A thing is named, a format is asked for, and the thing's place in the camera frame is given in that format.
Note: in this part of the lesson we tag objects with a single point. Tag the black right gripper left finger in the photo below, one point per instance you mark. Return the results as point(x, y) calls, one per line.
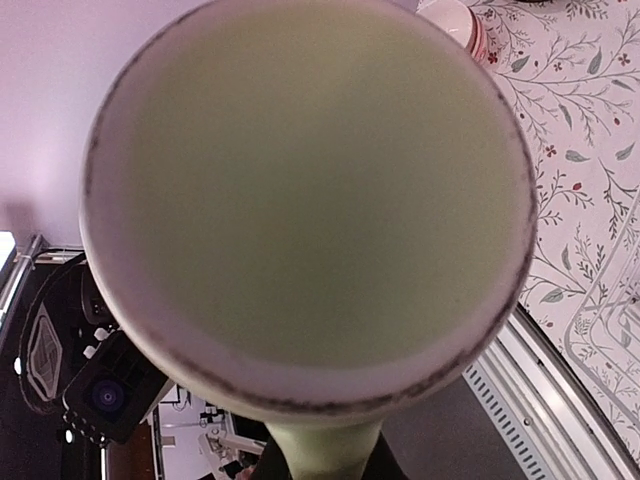
point(272, 464)

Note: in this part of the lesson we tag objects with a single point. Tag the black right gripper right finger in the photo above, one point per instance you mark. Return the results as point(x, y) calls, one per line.
point(382, 464)

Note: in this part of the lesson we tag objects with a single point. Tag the light green mug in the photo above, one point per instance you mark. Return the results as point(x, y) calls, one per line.
point(310, 213)

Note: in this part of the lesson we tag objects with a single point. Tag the red patterned white bowl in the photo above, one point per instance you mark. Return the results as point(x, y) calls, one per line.
point(477, 45)

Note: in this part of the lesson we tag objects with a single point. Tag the beige ceramic bowl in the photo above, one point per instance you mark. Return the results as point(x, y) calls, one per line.
point(452, 17)

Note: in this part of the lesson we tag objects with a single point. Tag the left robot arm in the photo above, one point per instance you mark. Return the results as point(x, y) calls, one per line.
point(41, 353)

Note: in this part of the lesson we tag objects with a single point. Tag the floral tablecloth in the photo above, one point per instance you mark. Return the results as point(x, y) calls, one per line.
point(570, 70)

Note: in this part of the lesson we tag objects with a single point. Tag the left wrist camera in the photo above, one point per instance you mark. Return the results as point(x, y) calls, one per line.
point(112, 392)

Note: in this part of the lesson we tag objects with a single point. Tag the aluminium front rail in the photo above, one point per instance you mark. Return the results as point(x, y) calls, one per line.
point(551, 424)

